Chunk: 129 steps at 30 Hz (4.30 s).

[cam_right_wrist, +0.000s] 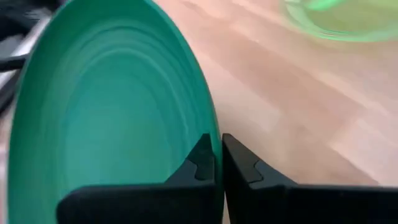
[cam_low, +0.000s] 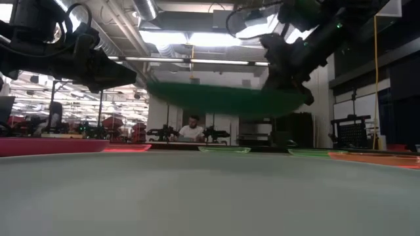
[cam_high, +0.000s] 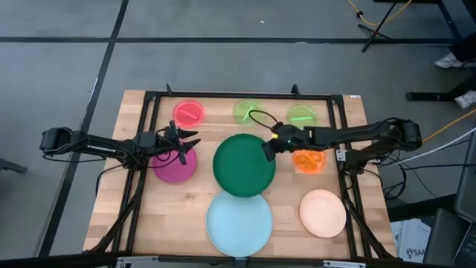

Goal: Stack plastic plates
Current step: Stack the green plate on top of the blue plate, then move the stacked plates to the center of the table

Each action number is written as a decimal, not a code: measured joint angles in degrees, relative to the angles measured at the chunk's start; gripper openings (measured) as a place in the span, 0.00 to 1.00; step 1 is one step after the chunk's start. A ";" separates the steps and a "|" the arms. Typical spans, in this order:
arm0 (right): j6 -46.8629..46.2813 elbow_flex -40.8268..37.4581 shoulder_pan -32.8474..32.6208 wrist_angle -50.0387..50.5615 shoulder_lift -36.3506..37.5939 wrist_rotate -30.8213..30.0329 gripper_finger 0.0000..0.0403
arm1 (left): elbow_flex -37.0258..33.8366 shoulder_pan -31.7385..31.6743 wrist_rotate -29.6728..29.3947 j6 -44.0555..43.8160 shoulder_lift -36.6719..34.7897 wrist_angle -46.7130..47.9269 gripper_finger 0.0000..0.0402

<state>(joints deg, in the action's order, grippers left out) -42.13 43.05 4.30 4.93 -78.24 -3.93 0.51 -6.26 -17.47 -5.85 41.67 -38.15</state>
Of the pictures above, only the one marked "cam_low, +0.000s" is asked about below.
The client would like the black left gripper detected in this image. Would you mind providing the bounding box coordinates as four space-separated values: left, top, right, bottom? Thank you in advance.
0 22 138 94

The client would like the silver ventilation duct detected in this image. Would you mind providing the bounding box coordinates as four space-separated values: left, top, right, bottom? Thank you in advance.
131 0 159 22

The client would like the seated person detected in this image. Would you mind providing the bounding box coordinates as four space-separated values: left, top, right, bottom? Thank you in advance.
178 114 207 143

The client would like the black equipment rack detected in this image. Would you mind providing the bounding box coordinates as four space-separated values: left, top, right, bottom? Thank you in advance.
329 114 372 150

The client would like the yellow hanging cable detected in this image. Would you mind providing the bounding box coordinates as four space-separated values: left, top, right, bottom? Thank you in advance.
371 15 380 151

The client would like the pink plastic plate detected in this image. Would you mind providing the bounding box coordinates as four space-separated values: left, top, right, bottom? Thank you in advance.
0 136 111 158

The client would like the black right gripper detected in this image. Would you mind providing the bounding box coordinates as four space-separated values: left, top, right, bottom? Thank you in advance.
260 32 329 106

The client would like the red transparent plastic plate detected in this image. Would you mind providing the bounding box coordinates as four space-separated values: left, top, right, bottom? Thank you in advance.
102 143 153 153

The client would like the green transparent plastic plate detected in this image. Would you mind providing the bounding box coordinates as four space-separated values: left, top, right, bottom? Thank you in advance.
287 147 349 158
197 146 252 155

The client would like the long ceiling light bar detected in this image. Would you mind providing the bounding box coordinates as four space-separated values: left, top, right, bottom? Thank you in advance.
107 55 270 67

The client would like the dark green plastic plate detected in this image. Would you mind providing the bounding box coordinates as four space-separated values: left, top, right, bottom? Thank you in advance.
146 80 306 119

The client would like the orange transparent plastic plate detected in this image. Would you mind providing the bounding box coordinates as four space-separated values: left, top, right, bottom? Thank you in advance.
327 151 420 170

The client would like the standing person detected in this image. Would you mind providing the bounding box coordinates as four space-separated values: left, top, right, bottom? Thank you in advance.
32 101 64 138

